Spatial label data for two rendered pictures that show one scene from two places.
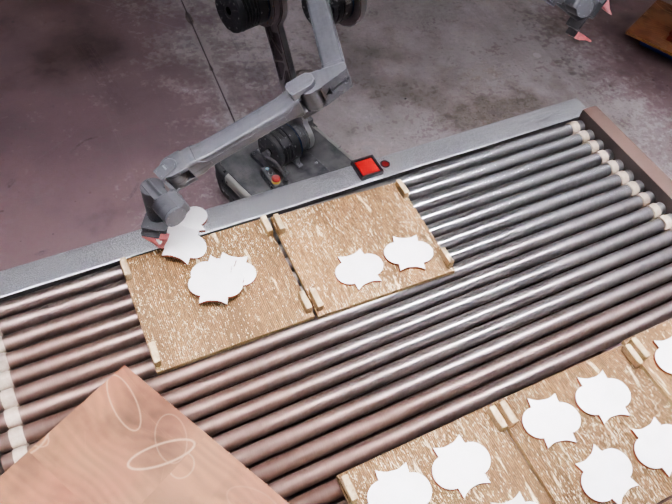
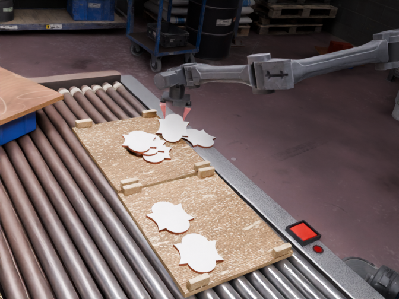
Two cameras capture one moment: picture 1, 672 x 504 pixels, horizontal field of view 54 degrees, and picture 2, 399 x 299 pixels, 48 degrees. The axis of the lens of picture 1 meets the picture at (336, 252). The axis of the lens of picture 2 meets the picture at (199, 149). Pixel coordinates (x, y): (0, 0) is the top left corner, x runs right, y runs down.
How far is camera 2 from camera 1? 1.56 m
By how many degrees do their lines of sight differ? 62
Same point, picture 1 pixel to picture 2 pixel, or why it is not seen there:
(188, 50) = not seen: outside the picture
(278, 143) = (380, 275)
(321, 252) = (184, 196)
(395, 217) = (243, 247)
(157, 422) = (20, 103)
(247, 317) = (115, 159)
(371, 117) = not seen: outside the picture
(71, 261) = (155, 104)
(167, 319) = (112, 130)
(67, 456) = (7, 81)
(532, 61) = not seen: outside the picture
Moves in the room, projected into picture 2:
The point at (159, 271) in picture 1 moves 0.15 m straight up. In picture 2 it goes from (151, 127) to (154, 91)
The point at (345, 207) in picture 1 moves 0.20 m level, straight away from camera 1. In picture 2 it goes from (241, 212) to (306, 219)
